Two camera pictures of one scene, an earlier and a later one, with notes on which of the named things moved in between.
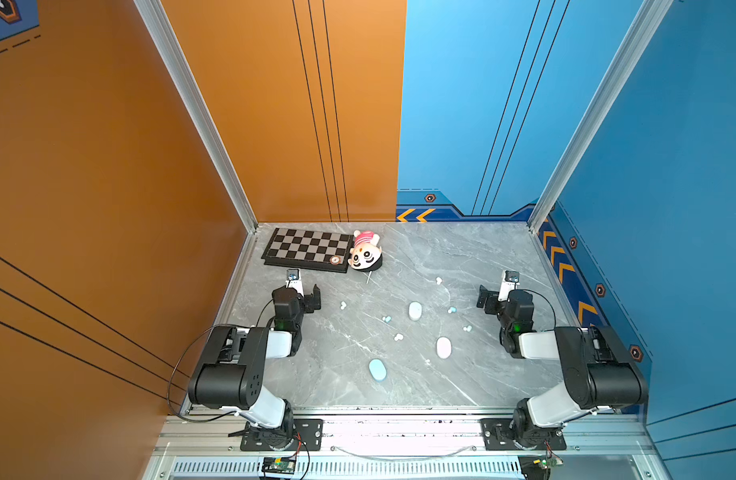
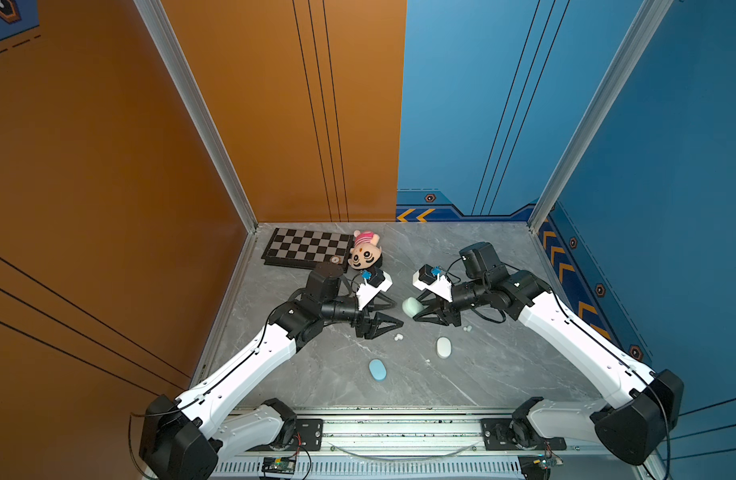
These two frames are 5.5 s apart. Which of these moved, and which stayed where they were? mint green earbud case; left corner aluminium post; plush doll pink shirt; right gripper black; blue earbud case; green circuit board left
Moved: mint green earbud case; right gripper black
Stayed: left corner aluminium post; plush doll pink shirt; blue earbud case; green circuit board left
